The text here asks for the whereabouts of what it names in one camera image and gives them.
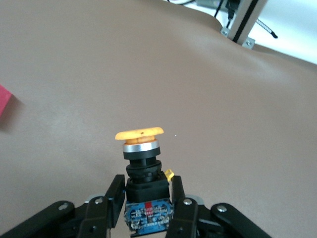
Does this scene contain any braided black white cable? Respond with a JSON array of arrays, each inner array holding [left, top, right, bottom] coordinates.
[[256, 18, 278, 40]]

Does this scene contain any brown table mat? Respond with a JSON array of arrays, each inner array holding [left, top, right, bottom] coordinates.
[[0, 0, 317, 238]]

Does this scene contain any pink foam cube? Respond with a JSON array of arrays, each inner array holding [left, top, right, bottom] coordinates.
[[0, 84, 14, 129]]

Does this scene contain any aluminium camera post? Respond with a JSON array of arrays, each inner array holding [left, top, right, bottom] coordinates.
[[220, 0, 269, 49]]

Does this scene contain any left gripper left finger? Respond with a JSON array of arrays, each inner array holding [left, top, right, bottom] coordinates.
[[0, 175, 126, 238]]

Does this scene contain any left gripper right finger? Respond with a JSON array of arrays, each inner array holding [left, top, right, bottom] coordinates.
[[165, 175, 273, 238]]

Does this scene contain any orange cap push button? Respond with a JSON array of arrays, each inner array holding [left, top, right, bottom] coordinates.
[[114, 126, 175, 236]]

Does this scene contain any grey metal box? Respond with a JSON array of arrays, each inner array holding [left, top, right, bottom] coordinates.
[[195, 0, 223, 8]]

